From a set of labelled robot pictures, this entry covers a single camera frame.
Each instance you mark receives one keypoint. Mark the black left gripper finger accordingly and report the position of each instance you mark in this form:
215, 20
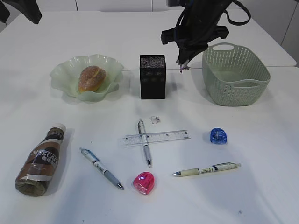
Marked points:
3, 13
29, 8

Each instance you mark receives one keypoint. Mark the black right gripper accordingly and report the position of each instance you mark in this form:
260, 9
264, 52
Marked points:
197, 25

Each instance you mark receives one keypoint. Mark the blue pencil sharpener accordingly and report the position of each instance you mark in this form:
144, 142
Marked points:
218, 136

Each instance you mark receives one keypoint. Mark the sugared bread roll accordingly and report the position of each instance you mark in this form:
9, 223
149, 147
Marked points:
91, 78

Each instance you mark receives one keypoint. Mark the Nescafe coffee bottle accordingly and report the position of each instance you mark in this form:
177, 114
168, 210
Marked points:
36, 174

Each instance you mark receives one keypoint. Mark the white paper ball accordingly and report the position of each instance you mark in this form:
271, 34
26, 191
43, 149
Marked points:
183, 66

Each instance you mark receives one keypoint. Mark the black mesh pen holder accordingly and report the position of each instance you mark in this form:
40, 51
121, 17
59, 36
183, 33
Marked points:
152, 76

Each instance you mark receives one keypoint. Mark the green woven plastic basket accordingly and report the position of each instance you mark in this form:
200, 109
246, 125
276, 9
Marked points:
233, 75

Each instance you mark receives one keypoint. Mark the green ruffled glass plate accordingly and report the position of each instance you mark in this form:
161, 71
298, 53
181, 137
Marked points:
65, 76

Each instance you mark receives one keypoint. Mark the grey pen on ruler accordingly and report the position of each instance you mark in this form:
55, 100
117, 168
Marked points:
146, 149

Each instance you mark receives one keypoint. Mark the cream ballpoint pen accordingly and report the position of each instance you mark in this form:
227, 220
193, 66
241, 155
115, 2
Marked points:
214, 168

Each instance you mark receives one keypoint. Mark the pink pencil sharpener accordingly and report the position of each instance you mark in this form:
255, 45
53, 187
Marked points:
144, 183

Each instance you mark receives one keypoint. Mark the blue grey ballpoint pen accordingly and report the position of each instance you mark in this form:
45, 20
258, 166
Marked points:
94, 160

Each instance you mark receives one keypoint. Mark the small torn paper bit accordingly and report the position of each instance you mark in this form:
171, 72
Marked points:
155, 119

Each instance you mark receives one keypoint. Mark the clear plastic ruler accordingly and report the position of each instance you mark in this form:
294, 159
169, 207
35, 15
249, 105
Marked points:
132, 140

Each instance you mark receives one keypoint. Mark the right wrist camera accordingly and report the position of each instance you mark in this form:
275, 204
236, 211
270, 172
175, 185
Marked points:
176, 3

